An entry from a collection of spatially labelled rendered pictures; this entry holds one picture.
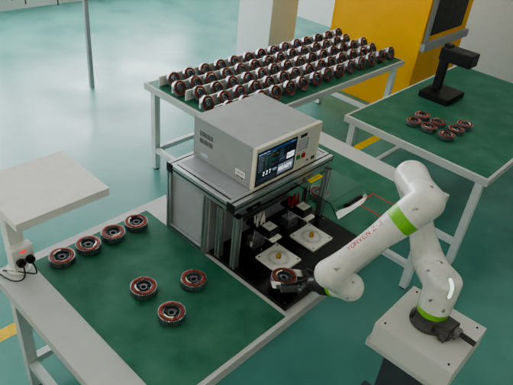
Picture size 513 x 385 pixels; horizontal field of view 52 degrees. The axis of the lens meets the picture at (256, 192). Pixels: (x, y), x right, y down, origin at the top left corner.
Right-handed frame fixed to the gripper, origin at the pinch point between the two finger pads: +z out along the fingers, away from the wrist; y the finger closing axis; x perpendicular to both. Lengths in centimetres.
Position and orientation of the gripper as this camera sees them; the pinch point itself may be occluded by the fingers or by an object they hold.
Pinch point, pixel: (284, 278)
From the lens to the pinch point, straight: 229.1
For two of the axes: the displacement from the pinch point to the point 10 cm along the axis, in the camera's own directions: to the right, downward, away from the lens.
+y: -6.9, 3.5, -6.4
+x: 2.8, 9.4, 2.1
